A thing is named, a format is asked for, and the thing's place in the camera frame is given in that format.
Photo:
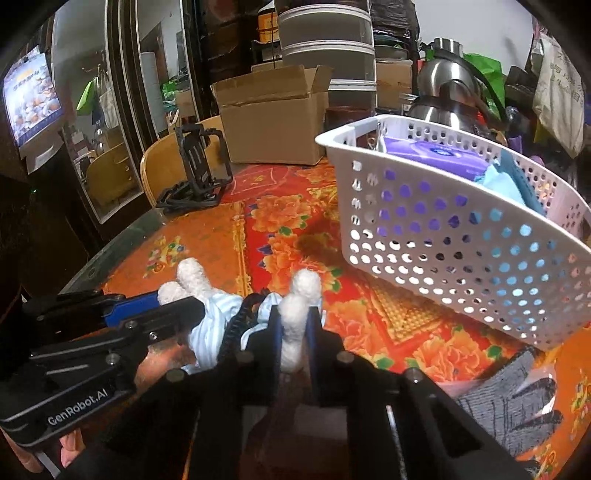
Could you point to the green shopping bag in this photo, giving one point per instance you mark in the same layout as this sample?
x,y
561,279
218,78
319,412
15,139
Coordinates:
x,y
485,69

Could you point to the white perforated plastic basket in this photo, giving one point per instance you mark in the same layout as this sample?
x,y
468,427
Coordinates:
x,y
415,249

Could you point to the wooden chair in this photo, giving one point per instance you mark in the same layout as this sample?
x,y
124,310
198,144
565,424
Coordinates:
x,y
157,170

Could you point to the purple pad package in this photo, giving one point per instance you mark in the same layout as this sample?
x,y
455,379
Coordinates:
x,y
438,154

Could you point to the stacked grey storage containers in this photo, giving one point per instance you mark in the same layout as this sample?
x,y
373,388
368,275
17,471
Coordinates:
x,y
323,27

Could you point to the black plastic bag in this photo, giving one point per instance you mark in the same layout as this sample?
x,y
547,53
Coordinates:
x,y
392,18

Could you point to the white striped plush toy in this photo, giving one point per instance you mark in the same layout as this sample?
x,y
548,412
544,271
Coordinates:
x,y
291,314

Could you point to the wall poster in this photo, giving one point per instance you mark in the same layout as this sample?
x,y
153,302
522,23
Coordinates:
x,y
32,101

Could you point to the black ribbed band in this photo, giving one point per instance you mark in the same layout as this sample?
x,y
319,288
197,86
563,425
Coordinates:
x,y
235,323

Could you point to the grey black knit glove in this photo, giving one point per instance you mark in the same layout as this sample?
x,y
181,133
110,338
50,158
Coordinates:
x,y
508,401

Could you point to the blue wipes package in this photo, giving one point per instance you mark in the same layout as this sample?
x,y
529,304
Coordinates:
x,y
508,184

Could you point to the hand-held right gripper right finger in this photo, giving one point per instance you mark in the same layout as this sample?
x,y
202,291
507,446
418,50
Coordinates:
x,y
314,332

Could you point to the white printed tote bag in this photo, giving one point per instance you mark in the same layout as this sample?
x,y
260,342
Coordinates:
x,y
558,97

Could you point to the brown cardboard box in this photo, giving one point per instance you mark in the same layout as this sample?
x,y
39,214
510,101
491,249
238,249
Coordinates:
x,y
392,83

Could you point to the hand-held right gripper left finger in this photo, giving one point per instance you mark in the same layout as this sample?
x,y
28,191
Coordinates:
x,y
274,332

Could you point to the black phone stand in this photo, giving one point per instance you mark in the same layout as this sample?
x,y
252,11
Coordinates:
x,y
198,157

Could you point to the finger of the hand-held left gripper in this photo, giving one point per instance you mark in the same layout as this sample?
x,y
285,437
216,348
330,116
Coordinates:
x,y
129,307
161,318

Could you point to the open cardboard box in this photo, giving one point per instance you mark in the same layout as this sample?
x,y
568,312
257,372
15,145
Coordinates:
x,y
268,129

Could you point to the dark mirrored cabinet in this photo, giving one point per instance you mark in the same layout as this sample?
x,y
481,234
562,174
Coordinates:
x,y
124,92

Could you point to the steel kettle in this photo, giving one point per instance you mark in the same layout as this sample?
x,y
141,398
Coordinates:
x,y
443,87

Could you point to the person's left hand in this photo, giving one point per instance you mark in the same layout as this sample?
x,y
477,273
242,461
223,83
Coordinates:
x,y
71,447

